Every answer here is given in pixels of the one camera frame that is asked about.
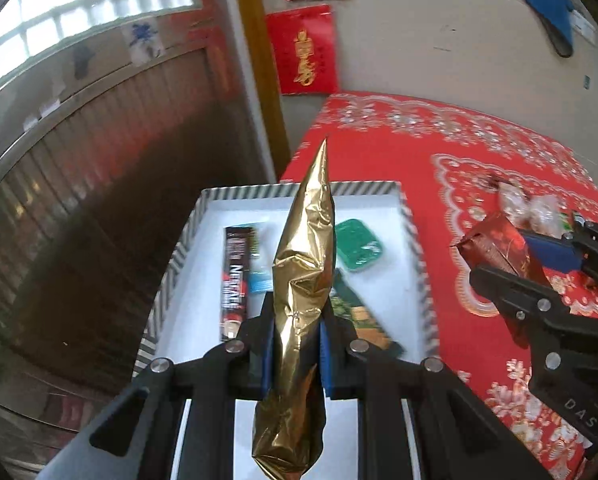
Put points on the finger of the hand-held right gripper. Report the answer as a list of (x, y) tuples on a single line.
[(524, 305), (551, 255)]

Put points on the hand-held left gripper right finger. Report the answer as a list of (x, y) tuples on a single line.
[(330, 360)]

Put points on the white wall fixture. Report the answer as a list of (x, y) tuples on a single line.
[(584, 25)]

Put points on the dark green cracker packet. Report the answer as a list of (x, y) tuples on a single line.
[(364, 320)]

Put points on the wooden door frame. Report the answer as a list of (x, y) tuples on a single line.
[(259, 60)]

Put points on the striped cardboard box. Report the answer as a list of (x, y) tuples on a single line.
[(214, 220)]

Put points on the blue and white paper sticker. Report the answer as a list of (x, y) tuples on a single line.
[(144, 42)]

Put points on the dark paper sticker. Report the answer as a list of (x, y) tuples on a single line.
[(81, 60)]

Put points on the red floral tablecloth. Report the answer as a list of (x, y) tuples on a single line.
[(429, 150)]

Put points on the green round-cornered packet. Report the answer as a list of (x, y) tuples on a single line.
[(359, 245)]

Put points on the blue cloth on wall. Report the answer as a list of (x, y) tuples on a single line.
[(549, 5)]

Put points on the black stick packet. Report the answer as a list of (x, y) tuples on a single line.
[(236, 285)]

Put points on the clear bag of walnuts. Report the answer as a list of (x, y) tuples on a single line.
[(544, 215)]

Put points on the gold foil packet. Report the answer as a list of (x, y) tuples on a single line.
[(299, 270)]

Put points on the glass block window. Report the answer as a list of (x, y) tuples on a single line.
[(79, 5)]

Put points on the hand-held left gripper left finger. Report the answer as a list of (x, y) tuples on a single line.
[(268, 360)]

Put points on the small blue packet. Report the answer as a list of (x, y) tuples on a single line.
[(260, 280)]

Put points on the metal folding gate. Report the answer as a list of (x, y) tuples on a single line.
[(104, 210)]

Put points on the glossy dark red date packet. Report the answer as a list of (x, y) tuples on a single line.
[(494, 250)]

